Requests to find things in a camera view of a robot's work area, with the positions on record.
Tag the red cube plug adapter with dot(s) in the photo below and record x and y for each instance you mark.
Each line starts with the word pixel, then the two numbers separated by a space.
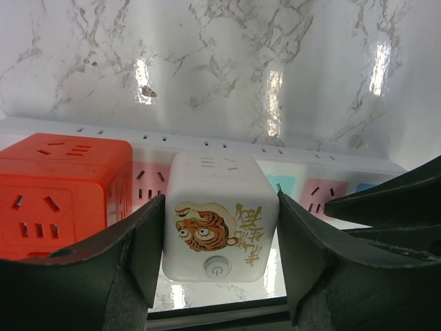
pixel 57 190

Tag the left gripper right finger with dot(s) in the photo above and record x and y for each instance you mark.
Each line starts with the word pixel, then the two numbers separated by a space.
pixel 335 281

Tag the white cube plug tiger print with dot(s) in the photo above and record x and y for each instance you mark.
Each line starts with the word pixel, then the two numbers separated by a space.
pixel 220 219

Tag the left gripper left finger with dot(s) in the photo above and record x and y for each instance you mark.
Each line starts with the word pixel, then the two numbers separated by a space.
pixel 104 282

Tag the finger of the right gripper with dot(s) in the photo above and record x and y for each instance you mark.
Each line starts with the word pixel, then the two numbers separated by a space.
pixel 409 200
pixel 419 242

